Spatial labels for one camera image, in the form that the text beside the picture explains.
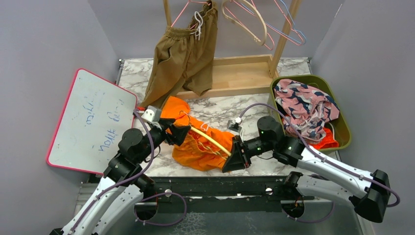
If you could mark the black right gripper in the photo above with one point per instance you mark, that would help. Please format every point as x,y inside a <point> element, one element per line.
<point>236,161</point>

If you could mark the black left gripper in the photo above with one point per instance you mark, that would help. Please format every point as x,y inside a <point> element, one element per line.
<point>178,132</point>

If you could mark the pink shark print shorts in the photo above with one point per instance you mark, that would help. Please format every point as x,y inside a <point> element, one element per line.
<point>307,109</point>

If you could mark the red orange shorts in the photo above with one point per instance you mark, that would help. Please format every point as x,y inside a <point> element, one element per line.
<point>328,141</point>

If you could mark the pink wire hanger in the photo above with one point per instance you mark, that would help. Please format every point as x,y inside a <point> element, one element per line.
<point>260,35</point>
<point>289,31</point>
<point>171,21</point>

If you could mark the beige wooden hanger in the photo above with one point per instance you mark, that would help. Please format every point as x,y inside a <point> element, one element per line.
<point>247,19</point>

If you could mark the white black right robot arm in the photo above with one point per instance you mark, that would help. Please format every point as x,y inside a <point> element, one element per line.
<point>367,192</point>

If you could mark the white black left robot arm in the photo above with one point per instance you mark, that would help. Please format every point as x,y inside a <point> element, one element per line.
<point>124,182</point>

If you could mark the tan brown shorts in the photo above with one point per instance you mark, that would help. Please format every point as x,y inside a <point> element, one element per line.
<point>183,58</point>

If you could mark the pink framed whiteboard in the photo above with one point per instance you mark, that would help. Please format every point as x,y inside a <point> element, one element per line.
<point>95,115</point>

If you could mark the wooden clothes rack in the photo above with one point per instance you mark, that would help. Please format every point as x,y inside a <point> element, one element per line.
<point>241,75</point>

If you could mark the olive green plastic basket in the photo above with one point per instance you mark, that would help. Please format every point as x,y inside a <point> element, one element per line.
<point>338,126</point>

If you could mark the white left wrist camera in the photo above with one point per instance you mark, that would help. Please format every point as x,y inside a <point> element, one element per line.
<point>151,114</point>

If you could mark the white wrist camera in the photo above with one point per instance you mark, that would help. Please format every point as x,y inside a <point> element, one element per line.
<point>235,126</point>
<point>151,114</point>

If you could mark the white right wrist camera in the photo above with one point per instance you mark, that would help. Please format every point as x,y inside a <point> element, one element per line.
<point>235,126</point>

